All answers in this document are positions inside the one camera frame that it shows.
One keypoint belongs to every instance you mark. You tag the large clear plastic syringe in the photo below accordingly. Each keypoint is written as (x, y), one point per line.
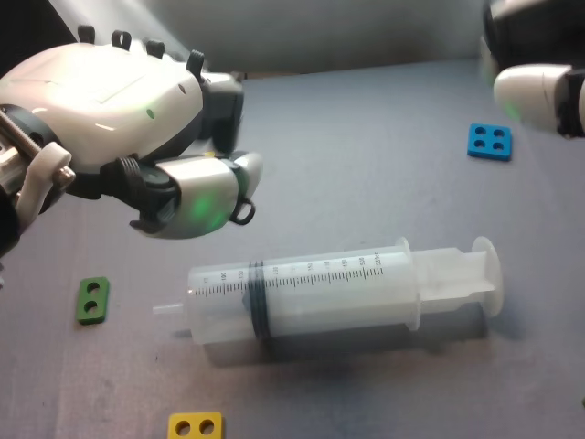
(320, 297)

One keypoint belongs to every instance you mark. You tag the grey table cloth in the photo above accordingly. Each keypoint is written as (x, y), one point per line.
(365, 183)

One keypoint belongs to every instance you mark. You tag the blue four-hole square block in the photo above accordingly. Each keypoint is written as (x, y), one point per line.
(488, 153)

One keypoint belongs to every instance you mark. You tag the yellow four-hole square block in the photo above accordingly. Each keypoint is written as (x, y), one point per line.
(195, 423)

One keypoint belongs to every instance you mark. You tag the green two-hole block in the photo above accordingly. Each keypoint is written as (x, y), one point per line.
(82, 302)

